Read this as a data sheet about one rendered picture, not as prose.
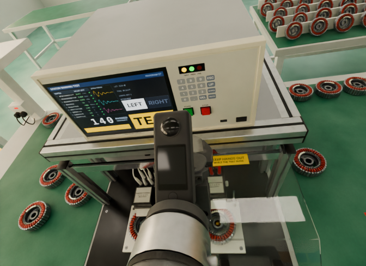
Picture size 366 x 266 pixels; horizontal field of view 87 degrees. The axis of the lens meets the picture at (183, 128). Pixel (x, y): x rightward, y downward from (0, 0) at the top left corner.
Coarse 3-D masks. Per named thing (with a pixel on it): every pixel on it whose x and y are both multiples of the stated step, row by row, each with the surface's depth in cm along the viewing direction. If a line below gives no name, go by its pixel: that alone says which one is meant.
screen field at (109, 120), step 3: (102, 117) 45; (105, 117) 45; (108, 117) 45; (111, 117) 45; (90, 120) 46; (93, 120) 46; (96, 120) 46; (99, 120) 46; (102, 120) 46; (105, 120) 46; (108, 120) 46; (111, 120) 46; (93, 123) 47; (96, 123) 47; (99, 123) 47; (102, 123) 47; (105, 123) 47; (108, 123) 47; (111, 123) 47
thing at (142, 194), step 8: (152, 168) 75; (152, 176) 72; (136, 192) 67; (144, 192) 66; (152, 192) 66; (136, 200) 65; (144, 200) 64; (152, 200) 66; (136, 208) 67; (144, 208) 66
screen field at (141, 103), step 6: (156, 96) 40; (162, 96) 40; (168, 96) 40; (126, 102) 42; (132, 102) 42; (138, 102) 42; (144, 102) 42; (150, 102) 42; (156, 102) 42; (162, 102) 41; (168, 102) 41; (126, 108) 43; (132, 108) 43; (138, 108) 43; (144, 108) 43
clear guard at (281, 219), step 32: (256, 160) 45; (288, 160) 44; (224, 192) 42; (256, 192) 40; (288, 192) 39; (224, 224) 38; (256, 224) 37; (288, 224) 36; (224, 256) 36; (256, 256) 35; (288, 256) 34; (320, 256) 34
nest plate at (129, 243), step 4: (132, 208) 72; (132, 212) 72; (128, 224) 69; (128, 228) 68; (128, 232) 67; (128, 236) 66; (128, 240) 65; (132, 240) 65; (124, 244) 65; (128, 244) 65; (132, 244) 64; (124, 248) 64; (128, 248) 64; (132, 248) 64
